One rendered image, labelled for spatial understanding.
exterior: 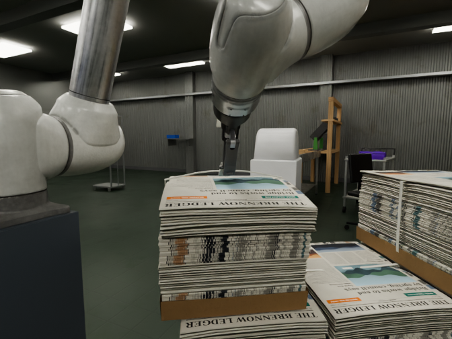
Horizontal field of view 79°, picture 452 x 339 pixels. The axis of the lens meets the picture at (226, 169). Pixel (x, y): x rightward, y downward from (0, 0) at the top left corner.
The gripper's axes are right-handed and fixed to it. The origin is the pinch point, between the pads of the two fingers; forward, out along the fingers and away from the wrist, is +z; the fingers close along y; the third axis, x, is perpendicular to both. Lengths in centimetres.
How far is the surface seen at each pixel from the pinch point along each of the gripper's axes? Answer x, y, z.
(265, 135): 84, -136, 240
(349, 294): 26.3, 35.6, 1.3
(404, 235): 48, 23, 6
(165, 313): -13.0, 36.2, -3.8
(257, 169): 74, -96, 254
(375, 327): 28, 41, -3
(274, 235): 7.1, 24.0, -11.7
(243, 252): 1.5, 26.5, -9.9
